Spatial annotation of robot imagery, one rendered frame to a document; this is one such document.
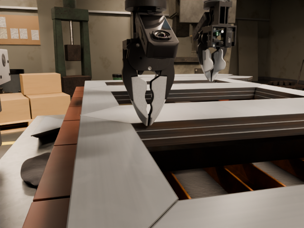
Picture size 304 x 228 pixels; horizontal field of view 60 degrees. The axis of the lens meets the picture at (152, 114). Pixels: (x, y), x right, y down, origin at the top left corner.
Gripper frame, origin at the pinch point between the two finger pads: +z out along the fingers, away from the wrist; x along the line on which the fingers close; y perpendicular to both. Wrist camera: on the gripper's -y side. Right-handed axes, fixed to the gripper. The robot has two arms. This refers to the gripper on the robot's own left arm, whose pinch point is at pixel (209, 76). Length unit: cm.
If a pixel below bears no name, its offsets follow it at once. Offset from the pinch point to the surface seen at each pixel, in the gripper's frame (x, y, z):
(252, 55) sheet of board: 589, -864, -6
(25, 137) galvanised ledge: -59, -29, 24
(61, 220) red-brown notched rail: -38, 49, 9
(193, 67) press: 154, -391, 14
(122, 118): -28.9, 22.8, 5.8
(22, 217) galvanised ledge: -48, 24, 24
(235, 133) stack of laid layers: -7.8, 28.5, 8.7
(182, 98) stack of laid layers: -2.7, -16.0, 8.9
